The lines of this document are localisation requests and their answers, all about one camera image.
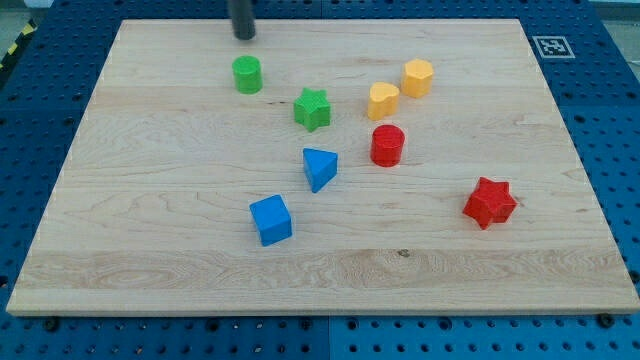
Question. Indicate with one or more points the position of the yellow hexagon block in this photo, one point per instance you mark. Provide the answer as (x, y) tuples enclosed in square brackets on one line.
[(416, 78)]

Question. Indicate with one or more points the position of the light wooden board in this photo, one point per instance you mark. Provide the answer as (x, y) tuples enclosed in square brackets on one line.
[(150, 215)]

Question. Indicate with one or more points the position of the blue triangle block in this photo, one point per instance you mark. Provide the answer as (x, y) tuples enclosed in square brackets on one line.
[(320, 167)]

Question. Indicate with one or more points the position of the green star block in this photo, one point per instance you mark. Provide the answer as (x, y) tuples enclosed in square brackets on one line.
[(312, 109)]

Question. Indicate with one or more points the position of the yellow black hazard tape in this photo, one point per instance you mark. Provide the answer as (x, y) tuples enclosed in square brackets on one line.
[(17, 48)]

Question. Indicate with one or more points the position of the blue cube block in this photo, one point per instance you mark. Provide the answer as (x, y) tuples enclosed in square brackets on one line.
[(272, 219)]

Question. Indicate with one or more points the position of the white fiducial marker tag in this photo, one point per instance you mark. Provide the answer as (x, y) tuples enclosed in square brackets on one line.
[(553, 47)]

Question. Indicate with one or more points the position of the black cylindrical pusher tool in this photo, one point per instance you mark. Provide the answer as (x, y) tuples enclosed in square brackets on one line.
[(242, 19)]

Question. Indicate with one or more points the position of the black bolt lower left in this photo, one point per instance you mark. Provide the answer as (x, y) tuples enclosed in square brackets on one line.
[(51, 324)]

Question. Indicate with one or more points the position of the red cylinder block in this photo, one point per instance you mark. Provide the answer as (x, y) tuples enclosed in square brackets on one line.
[(387, 145)]

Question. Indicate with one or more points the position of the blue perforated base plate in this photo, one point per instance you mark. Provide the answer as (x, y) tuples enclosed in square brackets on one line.
[(45, 95)]

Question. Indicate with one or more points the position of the black bolt lower right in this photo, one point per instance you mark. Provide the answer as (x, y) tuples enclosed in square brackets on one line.
[(605, 320)]

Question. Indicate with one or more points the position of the yellow heart block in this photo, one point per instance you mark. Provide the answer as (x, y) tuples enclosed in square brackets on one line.
[(383, 100)]

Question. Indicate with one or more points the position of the black bolt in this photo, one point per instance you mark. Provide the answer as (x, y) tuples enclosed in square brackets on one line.
[(51, 324), (605, 320)]

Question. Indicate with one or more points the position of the green cylinder block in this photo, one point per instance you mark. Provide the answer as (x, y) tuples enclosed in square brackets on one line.
[(247, 74)]

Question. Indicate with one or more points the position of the red star block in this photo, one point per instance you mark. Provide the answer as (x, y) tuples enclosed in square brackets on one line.
[(490, 202)]

